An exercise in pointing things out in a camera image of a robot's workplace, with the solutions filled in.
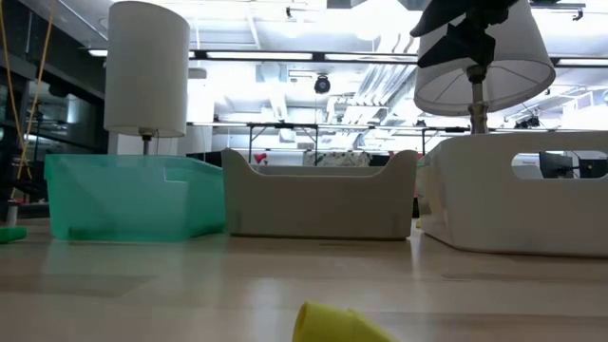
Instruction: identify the patterned white cloth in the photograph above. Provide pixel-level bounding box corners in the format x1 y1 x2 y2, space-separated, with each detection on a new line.
302 150 372 167

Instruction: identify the white plastic bin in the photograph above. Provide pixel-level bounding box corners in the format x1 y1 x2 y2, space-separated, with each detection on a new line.
416 131 608 259

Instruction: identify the black ceiling fixture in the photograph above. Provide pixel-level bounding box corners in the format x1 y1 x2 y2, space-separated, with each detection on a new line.
528 0 586 23

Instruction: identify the yellow crayon piece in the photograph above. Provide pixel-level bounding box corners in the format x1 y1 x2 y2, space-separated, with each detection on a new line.
291 301 401 342

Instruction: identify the green translucent plastic bin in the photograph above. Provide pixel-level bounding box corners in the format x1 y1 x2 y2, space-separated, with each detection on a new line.
44 153 227 243

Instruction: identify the grey plastic bin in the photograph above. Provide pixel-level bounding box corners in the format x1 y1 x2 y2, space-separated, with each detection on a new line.
220 147 419 240

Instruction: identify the cylinder shade wooden base lamp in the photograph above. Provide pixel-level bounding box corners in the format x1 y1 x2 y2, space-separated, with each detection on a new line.
103 0 192 156

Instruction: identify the black hanging camera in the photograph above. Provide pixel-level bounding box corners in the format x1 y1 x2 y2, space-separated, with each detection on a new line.
313 73 333 95

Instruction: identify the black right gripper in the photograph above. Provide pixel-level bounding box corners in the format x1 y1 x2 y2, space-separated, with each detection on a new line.
408 0 522 70

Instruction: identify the small green crayon piece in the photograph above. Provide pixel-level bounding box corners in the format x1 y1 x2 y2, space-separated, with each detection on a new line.
0 226 29 245

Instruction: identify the black folding table frame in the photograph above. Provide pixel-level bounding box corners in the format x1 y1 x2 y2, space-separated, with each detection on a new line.
420 125 472 156
246 122 320 166

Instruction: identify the cone shade chrome base lamp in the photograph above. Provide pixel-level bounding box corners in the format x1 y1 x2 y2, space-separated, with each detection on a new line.
413 0 557 138

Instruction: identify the black background equipment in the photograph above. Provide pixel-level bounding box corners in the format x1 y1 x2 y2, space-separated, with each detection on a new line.
514 115 542 130

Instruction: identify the black computer monitor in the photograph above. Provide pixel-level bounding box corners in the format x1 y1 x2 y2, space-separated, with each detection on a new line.
539 151 576 180
578 159 608 180

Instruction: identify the yellow cable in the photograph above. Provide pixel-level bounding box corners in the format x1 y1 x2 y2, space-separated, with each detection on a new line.
0 0 54 200

